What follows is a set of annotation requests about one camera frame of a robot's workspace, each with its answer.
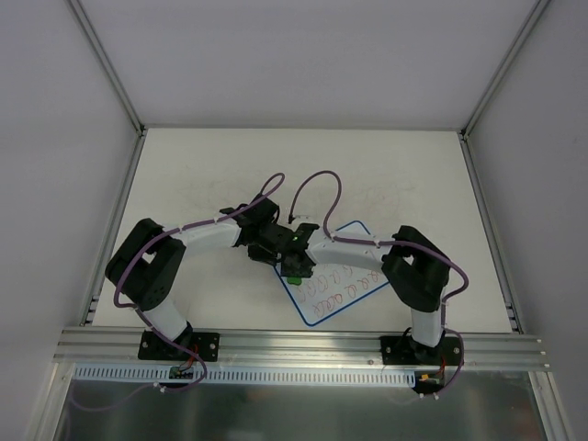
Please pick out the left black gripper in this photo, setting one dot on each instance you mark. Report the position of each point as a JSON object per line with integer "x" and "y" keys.
{"x": 285, "y": 237}

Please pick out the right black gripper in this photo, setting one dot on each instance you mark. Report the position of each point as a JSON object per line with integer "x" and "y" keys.
{"x": 296, "y": 265}

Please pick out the green bone-shaped eraser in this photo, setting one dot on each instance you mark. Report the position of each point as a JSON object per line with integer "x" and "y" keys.
{"x": 295, "y": 281}

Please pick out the blue framed whiteboard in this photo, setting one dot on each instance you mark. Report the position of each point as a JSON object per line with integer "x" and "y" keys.
{"x": 338, "y": 290}

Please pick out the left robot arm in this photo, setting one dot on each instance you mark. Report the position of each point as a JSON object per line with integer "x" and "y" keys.
{"x": 146, "y": 264}

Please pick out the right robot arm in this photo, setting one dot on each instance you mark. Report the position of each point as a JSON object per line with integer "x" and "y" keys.
{"x": 419, "y": 273}

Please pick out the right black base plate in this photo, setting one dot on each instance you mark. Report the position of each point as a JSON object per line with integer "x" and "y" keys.
{"x": 404, "y": 351}

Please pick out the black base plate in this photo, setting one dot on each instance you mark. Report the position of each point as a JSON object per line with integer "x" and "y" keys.
{"x": 206, "y": 345}
{"x": 404, "y": 351}

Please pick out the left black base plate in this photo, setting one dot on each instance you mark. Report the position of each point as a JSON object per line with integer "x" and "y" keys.
{"x": 206, "y": 345}

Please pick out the right aluminium frame post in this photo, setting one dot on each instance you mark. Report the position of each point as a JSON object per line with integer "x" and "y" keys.
{"x": 484, "y": 175}

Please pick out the aluminium frame post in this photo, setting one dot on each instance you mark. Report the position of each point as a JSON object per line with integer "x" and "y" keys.
{"x": 120, "y": 174}
{"x": 484, "y": 175}

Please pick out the white slotted cable duct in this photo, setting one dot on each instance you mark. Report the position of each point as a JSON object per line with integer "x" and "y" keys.
{"x": 371, "y": 377}

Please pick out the aluminium mounting rail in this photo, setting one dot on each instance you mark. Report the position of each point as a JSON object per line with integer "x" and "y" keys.
{"x": 300, "y": 349}

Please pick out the left aluminium frame post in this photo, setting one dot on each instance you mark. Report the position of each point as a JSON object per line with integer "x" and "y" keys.
{"x": 120, "y": 174}

